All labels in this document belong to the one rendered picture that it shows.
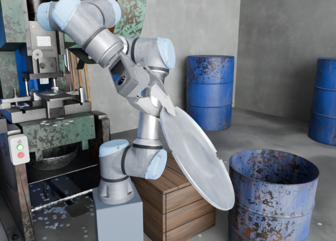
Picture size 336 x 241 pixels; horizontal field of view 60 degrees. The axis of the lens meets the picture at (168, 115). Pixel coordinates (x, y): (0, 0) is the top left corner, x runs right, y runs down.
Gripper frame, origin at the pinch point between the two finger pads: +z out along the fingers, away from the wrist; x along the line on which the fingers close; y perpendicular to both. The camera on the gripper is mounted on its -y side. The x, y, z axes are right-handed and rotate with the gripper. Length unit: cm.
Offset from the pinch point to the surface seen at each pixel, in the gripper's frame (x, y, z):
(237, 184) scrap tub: 14, 59, 55
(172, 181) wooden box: 40, 72, 38
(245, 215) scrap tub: 21, 54, 67
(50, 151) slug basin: 101, 112, -21
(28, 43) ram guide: 45, 86, -66
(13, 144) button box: 75, 57, -32
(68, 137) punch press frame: 69, 85, -18
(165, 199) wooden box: 46, 63, 39
